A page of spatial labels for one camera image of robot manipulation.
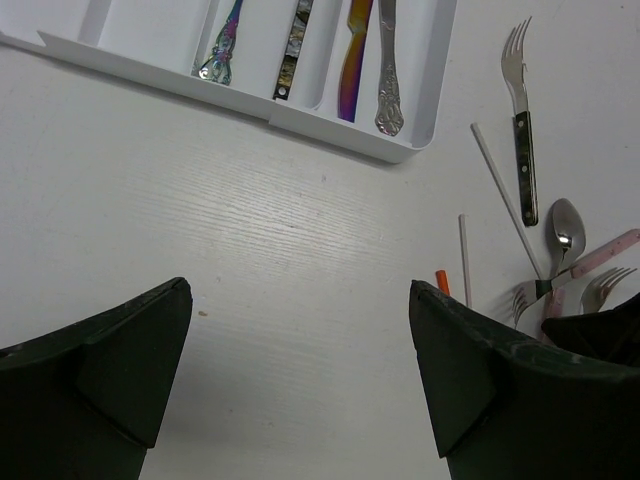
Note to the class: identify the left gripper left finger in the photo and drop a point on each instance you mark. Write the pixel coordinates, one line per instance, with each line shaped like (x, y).
(87, 401)

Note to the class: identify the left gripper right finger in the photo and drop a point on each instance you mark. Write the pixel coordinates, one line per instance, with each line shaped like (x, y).
(504, 405)

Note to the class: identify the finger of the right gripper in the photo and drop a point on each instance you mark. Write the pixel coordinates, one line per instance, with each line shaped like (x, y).
(611, 336)

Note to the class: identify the black handled fork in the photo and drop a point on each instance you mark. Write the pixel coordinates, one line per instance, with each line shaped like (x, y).
(598, 290)
(513, 68)

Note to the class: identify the pink handled fork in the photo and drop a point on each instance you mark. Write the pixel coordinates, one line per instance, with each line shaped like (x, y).
(528, 293)

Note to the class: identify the pink handled spoon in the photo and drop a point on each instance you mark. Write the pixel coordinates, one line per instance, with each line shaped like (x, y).
(568, 242)

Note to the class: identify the ornate silver knife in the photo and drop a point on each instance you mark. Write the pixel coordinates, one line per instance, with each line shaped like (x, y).
(389, 118)

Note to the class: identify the iridescent rainbow spoon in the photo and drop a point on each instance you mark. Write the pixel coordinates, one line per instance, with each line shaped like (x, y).
(216, 67)

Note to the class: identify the iridescent rainbow knife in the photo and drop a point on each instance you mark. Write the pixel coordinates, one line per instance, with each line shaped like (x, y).
(357, 22)

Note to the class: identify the dark handled silver spoon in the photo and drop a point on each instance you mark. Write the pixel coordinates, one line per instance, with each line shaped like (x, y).
(292, 51)

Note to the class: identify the orange chopstick left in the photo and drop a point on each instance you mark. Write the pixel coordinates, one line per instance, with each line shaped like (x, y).
(443, 282)

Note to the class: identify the white chopstick left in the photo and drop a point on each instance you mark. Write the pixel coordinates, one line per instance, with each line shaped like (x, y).
(465, 259)

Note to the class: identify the white chopstick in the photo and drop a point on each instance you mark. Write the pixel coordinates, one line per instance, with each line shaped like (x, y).
(498, 181)
(465, 259)

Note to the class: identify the white chopstick upper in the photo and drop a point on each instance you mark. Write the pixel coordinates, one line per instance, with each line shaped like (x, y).
(498, 181)

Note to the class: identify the white divided cutlery tray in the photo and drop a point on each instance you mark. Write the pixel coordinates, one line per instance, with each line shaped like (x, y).
(160, 44)

